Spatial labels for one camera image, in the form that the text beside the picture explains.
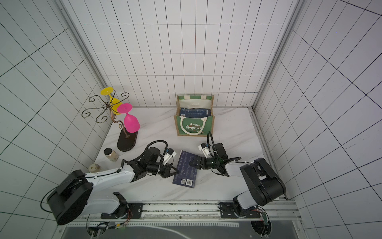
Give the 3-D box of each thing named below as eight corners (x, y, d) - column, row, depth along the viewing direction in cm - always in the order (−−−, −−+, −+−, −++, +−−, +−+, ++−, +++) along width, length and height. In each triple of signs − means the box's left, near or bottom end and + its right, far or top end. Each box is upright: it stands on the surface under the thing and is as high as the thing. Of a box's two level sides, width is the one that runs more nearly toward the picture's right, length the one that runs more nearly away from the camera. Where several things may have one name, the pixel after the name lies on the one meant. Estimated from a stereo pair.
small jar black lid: (109, 161, 91) (102, 154, 84) (111, 154, 94) (105, 147, 87) (117, 161, 91) (110, 154, 84) (119, 154, 94) (113, 147, 87)
